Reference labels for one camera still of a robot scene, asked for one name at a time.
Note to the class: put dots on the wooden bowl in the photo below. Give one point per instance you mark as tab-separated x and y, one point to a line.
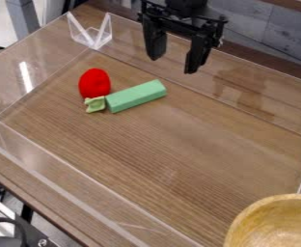
270	223

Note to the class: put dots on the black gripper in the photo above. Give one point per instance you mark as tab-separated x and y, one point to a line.
183	17

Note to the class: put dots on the black metal bracket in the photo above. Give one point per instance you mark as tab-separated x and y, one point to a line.
37	238

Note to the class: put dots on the red plush strawberry fruit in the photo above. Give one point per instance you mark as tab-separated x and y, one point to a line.
95	88

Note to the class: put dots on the clear acrylic tray enclosure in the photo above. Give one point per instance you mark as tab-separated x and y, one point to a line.
159	175

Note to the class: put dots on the green rectangular block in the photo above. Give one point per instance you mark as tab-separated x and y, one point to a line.
137	95

